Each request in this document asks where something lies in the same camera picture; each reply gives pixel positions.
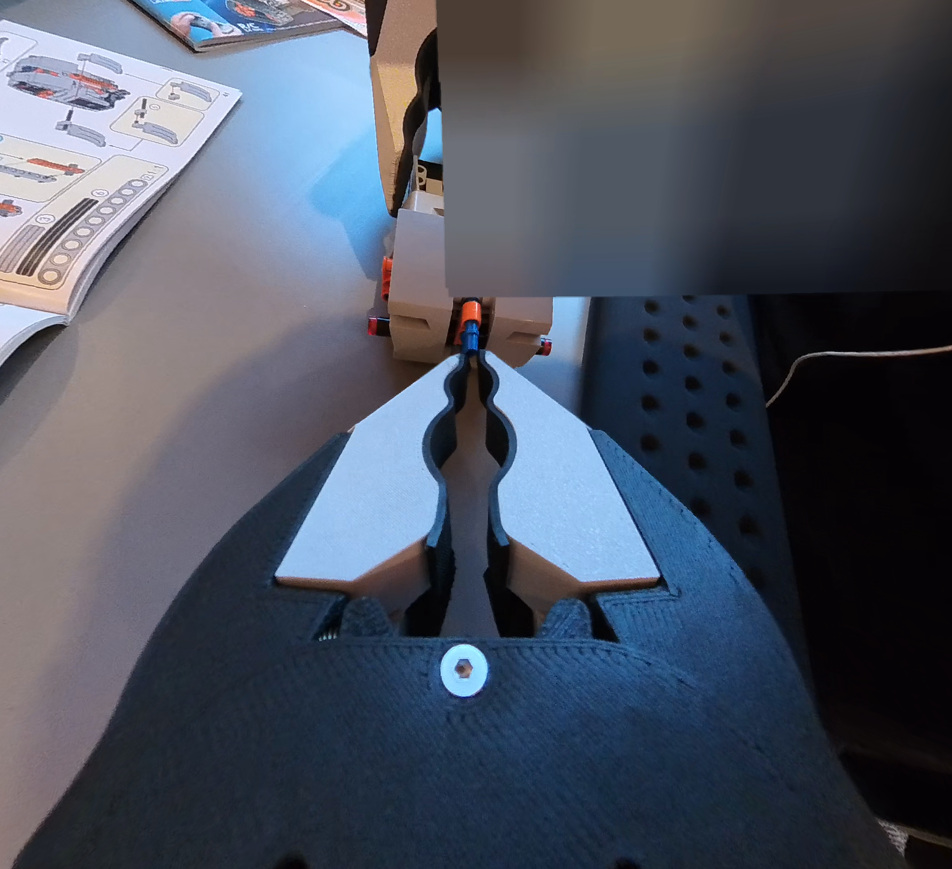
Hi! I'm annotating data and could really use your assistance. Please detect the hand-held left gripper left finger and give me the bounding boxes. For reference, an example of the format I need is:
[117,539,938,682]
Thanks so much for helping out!
[274,353,471,637]

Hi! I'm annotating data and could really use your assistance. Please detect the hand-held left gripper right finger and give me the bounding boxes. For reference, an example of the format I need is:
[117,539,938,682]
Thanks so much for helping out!
[476,350,663,637]

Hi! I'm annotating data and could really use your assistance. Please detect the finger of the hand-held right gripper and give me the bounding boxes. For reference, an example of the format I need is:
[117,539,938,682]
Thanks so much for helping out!
[368,0,445,217]

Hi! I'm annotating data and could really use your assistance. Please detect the grey toy robot assembly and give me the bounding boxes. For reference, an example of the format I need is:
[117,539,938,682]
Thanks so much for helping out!
[366,155,555,364]

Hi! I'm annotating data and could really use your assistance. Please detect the open instruction booklet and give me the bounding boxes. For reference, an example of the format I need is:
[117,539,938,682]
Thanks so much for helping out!
[0,20,242,364]

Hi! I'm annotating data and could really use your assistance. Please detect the person's dark clothing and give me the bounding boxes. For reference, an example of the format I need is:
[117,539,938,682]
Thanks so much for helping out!
[751,292,952,818]

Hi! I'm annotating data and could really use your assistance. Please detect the thin white cable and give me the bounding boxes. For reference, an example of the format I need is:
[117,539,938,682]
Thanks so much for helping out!
[766,345,952,409]

